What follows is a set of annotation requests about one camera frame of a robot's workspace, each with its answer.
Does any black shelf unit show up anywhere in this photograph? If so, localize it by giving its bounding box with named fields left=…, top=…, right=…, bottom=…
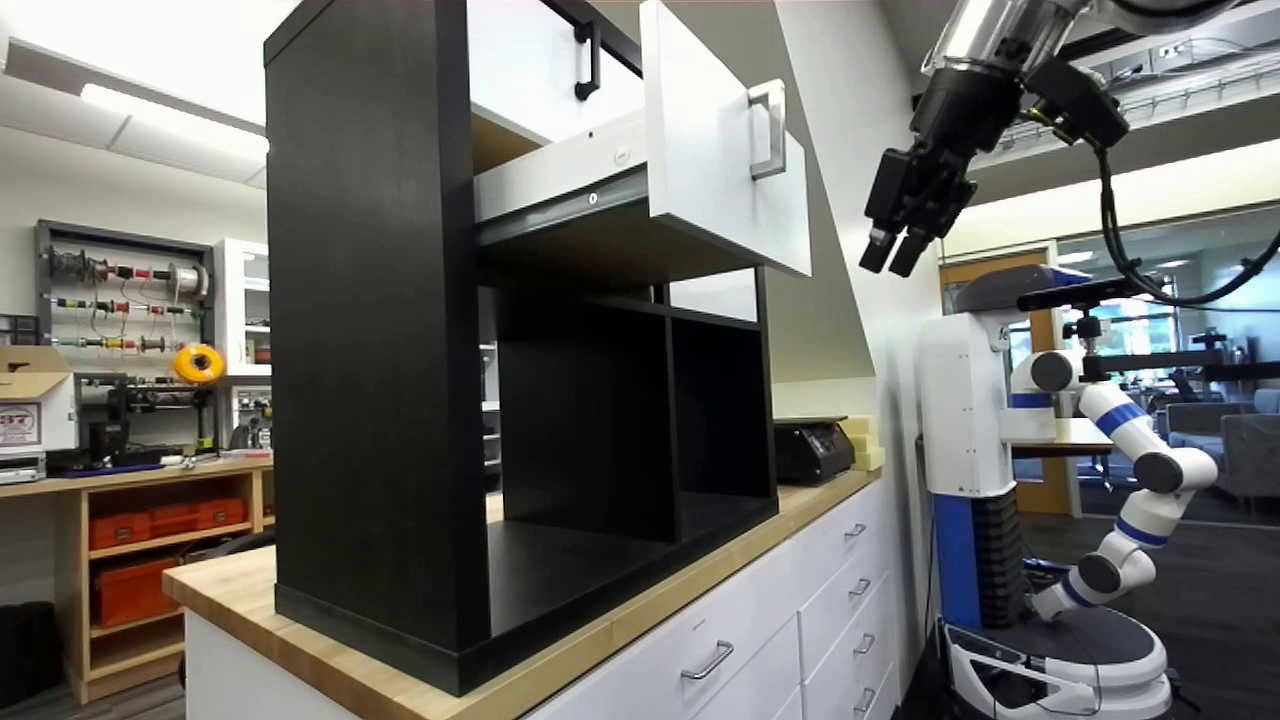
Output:
left=261, top=0, right=784, bottom=699

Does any white blue mobile robot base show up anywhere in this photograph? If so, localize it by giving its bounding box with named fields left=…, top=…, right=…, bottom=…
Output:
left=916, top=312, right=1177, bottom=720

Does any white ceiling duct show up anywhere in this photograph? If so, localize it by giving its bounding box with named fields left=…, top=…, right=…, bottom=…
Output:
left=0, top=71, right=274, bottom=194

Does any white drawer black handle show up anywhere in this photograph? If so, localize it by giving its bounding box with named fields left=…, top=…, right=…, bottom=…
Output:
left=463, top=0, right=650, bottom=147

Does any white box red label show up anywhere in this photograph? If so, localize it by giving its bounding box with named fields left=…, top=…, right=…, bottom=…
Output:
left=0, top=393, right=82, bottom=467

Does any red plastic storage bin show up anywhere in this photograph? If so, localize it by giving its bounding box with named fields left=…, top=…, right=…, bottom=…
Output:
left=93, top=557, right=194, bottom=633
left=87, top=491, right=253, bottom=552

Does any yellow spool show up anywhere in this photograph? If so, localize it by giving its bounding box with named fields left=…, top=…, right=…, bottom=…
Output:
left=172, top=341, right=232, bottom=393

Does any white counter cabinet wood top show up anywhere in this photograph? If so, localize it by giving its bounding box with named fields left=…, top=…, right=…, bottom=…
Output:
left=161, top=458, right=925, bottom=720

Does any white glass wall cabinet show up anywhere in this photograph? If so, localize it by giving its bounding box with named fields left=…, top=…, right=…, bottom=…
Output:
left=217, top=236, right=276, bottom=379

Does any grey chair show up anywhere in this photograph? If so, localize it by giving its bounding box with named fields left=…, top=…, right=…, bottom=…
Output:
left=1216, top=412, right=1280, bottom=510

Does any cardboard box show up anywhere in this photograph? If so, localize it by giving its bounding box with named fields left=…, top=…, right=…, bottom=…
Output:
left=0, top=349, right=75, bottom=406

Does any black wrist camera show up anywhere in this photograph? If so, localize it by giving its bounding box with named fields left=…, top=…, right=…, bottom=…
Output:
left=1023, top=58, right=1138, bottom=153

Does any black bench machine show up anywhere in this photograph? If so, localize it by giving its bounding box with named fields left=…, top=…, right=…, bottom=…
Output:
left=44, top=373, right=224, bottom=479

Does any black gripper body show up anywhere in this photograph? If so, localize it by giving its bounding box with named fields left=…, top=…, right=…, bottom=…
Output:
left=865, top=63, right=1034, bottom=248

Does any wooden workbench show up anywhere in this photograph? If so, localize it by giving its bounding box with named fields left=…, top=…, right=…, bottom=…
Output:
left=0, top=451, right=279, bottom=710

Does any black device on counter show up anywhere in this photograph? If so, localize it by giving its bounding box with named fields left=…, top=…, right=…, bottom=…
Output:
left=770, top=412, right=860, bottom=489

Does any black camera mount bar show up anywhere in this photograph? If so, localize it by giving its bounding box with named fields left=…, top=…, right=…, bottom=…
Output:
left=1018, top=274, right=1154, bottom=393

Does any black floor bin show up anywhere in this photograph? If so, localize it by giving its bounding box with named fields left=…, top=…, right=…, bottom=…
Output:
left=0, top=597, right=66, bottom=714

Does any small wooden table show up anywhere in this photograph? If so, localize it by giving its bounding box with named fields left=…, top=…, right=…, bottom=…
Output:
left=1010, top=418, right=1115, bottom=521

